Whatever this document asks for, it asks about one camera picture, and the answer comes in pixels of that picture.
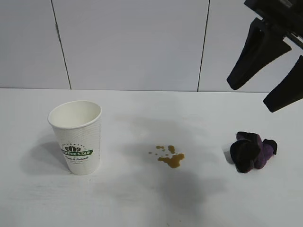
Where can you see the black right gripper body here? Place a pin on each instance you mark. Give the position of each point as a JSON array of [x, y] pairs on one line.
[[284, 14]]

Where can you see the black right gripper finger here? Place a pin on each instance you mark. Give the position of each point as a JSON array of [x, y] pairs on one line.
[[288, 89], [260, 54]]

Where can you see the purple and black cloth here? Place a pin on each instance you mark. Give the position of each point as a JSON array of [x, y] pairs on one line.
[[243, 153]]

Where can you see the white Coffee Star paper cup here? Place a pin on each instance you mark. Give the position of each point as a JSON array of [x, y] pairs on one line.
[[75, 142]]

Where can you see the brown coffee spill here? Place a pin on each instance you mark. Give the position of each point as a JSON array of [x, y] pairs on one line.
[[174, 162]]

